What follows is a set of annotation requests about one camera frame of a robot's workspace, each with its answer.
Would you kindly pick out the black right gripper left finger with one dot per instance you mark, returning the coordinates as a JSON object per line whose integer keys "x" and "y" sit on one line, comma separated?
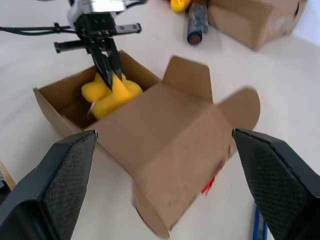
{"x": 57, "y": 187}

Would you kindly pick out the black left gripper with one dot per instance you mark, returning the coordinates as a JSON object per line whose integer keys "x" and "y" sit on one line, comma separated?
{"x": 95, "y": 27}

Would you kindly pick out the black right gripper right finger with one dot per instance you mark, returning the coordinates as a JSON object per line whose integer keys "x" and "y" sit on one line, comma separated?
{"x": 277, "y": 180}

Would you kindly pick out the yellow plush toy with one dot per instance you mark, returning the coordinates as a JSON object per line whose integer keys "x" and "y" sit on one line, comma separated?
{"x": 117, "y": 96}

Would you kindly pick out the blue pen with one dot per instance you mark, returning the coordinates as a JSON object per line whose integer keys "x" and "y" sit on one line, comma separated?
{"x": 257, "y": 225}

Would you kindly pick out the small cardboard box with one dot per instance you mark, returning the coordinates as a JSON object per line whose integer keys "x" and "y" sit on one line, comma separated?
{"x": 170, "y": 140}

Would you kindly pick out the red tape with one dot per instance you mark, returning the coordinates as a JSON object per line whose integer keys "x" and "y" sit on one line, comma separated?
{"x": 211, "y": 183}

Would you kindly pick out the large cardboard box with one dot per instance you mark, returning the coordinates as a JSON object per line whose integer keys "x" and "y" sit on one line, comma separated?
{"x": 250, "y": 22}

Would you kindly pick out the yellow smooth plastic toy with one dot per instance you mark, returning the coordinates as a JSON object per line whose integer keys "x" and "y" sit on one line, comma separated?
{"x": 180, "y": 5}

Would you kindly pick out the blue patterned tube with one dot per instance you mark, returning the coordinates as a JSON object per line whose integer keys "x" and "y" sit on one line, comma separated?
{"x": 197, "y": 22}

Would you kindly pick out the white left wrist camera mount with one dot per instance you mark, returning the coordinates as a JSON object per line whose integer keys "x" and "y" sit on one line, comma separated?
{"x": 82, "y": 6}

